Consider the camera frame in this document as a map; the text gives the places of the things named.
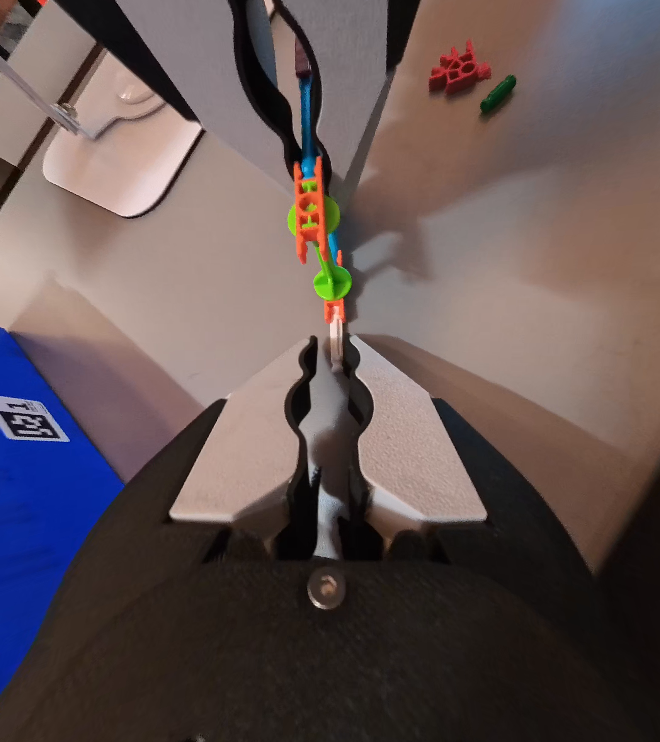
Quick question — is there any green small toy piece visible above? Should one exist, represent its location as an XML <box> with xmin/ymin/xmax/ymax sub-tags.
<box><xmin>479</xmin><ymin>73</ymin><xmax>518</xmax><ymax>114</ymax></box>

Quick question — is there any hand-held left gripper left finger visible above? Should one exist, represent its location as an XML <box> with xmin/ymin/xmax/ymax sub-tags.
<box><xmin>169</xmin><ymin>335</ymin><xmax>319</xmax><ymax>560</ymax></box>

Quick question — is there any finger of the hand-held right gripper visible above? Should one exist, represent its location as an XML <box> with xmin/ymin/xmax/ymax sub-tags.
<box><xmin>274</xmin><ymin>0</ymin><xmax>397</xmax><ymax>202</ymax></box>
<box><xmin>117</xmin><ymin>0</ymin><xmax>304</xmax><ymax>196</ymax></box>

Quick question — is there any teal plastic panel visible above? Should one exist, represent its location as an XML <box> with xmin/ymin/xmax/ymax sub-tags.
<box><xmin>298</xmin><ymin>77</ymin><xmax>346</xmax><ymax>274</ymax></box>

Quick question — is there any white short rod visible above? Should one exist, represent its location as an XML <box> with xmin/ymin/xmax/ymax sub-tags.
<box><xmin>328</xmin><ymin>305</ymin><xmax>347</xmax><ymax>373</ymax></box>

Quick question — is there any lime green spool rod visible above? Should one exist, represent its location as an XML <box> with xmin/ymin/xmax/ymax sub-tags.
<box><xmin>286</xmin><ymin>194</ymin><xmax>353</xmax><ymax>303</ymax></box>

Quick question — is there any blue plastic bin with label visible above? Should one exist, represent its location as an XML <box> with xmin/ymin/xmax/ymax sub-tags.
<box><xmin>0</xmin><ymin>313</ymin><xmax>126</xmax><ymax>742</ymax></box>

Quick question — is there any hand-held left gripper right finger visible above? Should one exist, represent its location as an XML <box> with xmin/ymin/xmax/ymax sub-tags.
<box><xmin>345</xmin><ymin>334</ymin><xmax>489</xmax><ymax>560</ymax></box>

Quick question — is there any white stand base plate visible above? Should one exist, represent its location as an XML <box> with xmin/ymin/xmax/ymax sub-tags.
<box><xmin>0</xmin><ymin>0</ymin><xmax>204</xmax><ymax>220</ymax></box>

